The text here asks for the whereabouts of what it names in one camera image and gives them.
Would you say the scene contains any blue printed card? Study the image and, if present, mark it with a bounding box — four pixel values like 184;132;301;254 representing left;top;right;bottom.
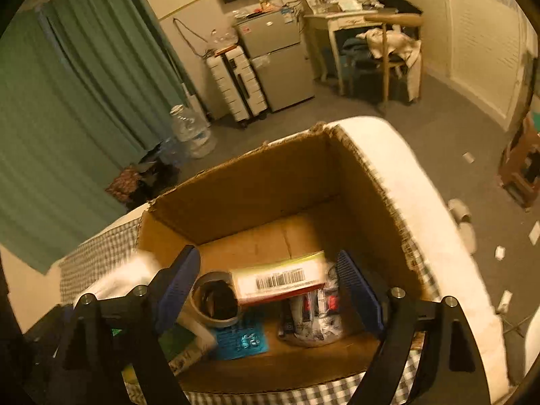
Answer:
211;312;269;361

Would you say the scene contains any wooden step stool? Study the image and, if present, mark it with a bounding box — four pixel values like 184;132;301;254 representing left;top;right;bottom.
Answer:
498;112;539;209

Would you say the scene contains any white ribbed suitcase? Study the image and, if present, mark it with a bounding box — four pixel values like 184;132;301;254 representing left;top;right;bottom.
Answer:
206;45;268;128

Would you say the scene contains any grey tape roll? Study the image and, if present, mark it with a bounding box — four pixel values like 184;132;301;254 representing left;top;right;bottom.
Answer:
189;272;241;329

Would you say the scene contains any brown cardboard box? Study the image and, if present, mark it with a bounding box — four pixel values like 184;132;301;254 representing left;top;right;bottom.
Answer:
137;127;427;393

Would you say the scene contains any silver mini fridge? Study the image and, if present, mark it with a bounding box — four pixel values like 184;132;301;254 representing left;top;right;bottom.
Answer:
236;7;315;112

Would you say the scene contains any patterned brown bag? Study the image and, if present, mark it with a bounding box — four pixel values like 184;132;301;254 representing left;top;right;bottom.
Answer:
105;165;143;209

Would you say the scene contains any large clear water jug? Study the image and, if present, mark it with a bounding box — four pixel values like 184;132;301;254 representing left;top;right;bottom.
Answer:
169;104;216;159

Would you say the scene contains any green curtain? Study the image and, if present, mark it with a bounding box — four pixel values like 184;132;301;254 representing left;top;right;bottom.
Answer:
1;0;194;273

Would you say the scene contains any checkered grey white cloth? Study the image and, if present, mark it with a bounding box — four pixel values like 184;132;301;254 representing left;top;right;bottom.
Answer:
57;217;442;405

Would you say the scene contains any wooden chair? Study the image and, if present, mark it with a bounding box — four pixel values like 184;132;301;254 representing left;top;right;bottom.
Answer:
342;13;424;108

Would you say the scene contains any crumpled silver snack wrapper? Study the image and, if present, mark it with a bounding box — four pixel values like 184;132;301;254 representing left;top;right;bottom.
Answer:
278;264;344;347

